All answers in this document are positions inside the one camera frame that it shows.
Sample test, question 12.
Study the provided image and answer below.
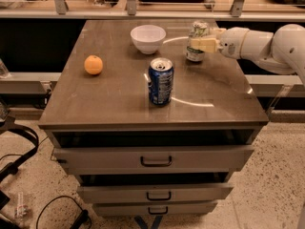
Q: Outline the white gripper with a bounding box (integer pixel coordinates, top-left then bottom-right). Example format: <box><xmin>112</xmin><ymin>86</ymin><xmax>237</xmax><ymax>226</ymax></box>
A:
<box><xmin>189</xmin><ymin>27</ymin><xmax>250</xmax><ymax>59</ymax></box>

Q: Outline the green white 7up can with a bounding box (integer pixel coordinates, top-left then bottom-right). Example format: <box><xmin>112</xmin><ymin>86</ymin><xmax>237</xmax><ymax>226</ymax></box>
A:
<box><xmin>186</xmin><ymin>21</ymin><xmax>210</xmax><ymax>62</ymax></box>

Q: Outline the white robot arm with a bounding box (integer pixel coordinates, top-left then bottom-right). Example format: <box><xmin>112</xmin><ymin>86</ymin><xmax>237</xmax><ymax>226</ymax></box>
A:
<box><xmin>190</xmin><ymin>24</ymin><xmax>305</xmax><ymax>85</ymax></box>

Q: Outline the blue pepsi can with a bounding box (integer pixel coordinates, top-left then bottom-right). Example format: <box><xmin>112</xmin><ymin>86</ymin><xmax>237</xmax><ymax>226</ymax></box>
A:
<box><xmin>148</xmin><ymin>57</ymin><xmax>174</xmax><ymax>106</ymax></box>

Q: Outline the white bowl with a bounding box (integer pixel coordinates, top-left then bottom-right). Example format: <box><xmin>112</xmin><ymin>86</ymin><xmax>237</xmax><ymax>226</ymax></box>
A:
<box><xmin>131</xmin><ymin>25</ymin><xmax>166</xmax><ymax>54</ymax></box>

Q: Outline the orange fruit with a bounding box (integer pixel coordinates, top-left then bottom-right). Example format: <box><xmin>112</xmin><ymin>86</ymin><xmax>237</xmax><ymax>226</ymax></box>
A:
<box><xmin>84</xmin><ymin>55</ymin><xmax>103</xmax><ymax>75</ymax></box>

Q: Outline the grey drawer cabinet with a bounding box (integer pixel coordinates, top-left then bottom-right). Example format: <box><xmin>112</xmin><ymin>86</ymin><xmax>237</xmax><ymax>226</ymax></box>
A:
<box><xmin>40</xmin><ymin>20</ymin><xmax>268</xmax><ymax>216</ymax></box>

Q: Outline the black chair base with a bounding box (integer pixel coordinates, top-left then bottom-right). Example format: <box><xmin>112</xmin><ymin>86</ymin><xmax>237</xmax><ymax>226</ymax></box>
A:
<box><xmin>0</xmin><ymin>117</ymin><xmax>41</xmax><ymax>184</ymax></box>

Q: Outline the small clear bottle on floor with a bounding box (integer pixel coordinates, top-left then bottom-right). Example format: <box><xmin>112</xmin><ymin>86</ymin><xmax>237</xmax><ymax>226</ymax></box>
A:
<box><xmin>15</xmin><ymin>192</ymin><xmax>27</xmax><ymax>219</ymax></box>

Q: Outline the middle drawer with handle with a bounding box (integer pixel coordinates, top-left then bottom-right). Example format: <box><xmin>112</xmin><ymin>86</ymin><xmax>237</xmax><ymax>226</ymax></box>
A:
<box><xmin>77</xmin><ymin>183</ymin><xmax>233</xmax><ymax>203</ymax></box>

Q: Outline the drawer with handle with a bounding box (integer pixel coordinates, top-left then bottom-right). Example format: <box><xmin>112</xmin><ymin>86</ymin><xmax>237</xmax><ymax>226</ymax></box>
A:
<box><xmin>54</xmin><ymin>145</ymin><xmax>254</xmax><ymax>175</ymax></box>
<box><xmin>77</xmin><ymin>183</ymin><xmax>233</xmax><ymax>203</ymax></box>
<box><xmin>92</xmin><ymin>200</ymin><xmax>217</xmax><ymax>217</ymax></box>

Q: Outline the top drawer with handle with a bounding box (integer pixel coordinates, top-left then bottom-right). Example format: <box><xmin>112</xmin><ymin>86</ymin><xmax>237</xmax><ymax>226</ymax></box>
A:
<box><xmin>54</xmin><ymin>145</ymin><xmax>254</xmax><ymax>175</ymax></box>

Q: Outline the bottom drawer with handle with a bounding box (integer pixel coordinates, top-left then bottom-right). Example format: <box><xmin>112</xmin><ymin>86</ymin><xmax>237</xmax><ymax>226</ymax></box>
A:
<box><xmin>92</xmin><ymin>200</ymin><xmax>217</xmax><ymax>217</ymax></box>

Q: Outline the black cable on floor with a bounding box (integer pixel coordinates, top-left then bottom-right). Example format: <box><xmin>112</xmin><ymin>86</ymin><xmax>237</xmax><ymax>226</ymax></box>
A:
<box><xmin>35</xmin><ymin>195</ymin><xmax>92</xmax><ymax>229</ymax></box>

